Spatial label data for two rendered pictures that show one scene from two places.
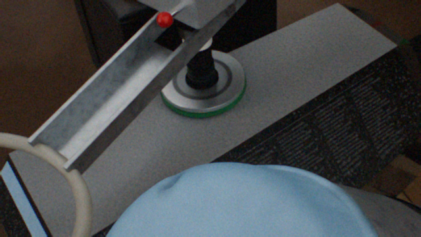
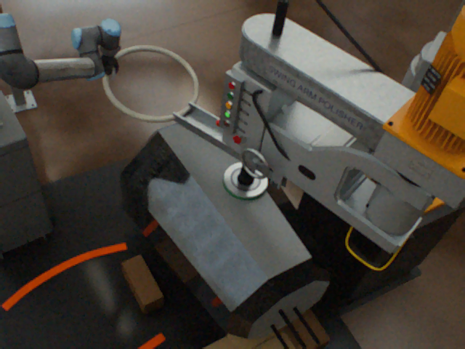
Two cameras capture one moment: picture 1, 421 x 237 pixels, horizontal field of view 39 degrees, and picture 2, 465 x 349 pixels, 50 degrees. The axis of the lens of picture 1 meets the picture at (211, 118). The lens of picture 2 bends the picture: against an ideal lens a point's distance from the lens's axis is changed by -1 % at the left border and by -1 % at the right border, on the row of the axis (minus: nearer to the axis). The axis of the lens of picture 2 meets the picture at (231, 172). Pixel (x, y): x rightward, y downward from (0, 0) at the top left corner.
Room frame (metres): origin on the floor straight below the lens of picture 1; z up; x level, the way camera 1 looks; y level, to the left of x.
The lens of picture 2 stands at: (0.71, -1.50, 2.71)
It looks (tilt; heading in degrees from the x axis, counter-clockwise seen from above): 50 degrees down; 79
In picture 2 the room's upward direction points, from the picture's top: 10 degrees clockwise
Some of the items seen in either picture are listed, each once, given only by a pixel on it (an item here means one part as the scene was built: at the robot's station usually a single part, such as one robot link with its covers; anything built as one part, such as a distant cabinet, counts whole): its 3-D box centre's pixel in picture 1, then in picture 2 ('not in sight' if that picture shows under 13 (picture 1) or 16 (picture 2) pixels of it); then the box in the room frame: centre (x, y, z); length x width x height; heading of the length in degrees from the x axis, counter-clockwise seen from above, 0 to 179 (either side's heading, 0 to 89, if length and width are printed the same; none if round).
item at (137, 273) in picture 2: not in sight; (142, 283); (0.56, -0.17, 0.07); 0.30 x 0.12 x 0.12; 118
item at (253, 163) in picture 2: not in sight; (259, 158); (1.07, -0.16, 1.18); 0.15 x 0.10 x 0.15; 135
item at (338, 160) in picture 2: not in sight; (335, 166); (1.33, -0.27, 1.28); 0.74 x 0.23 x 0.49; 135
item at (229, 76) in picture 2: not in sight; (231, 103); (0.93, -0.02, 1.35); 0.08 x 0.03 x 0.28; 135
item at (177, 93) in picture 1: (202, 79); (245, 179); (1.06, 0.01, 0.83); 0.21 x 0.21 x 0.01
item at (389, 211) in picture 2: not in sight; (399, 198); (1.53, -0.45, 1.32); 0.19 x 0.19 x 0.20
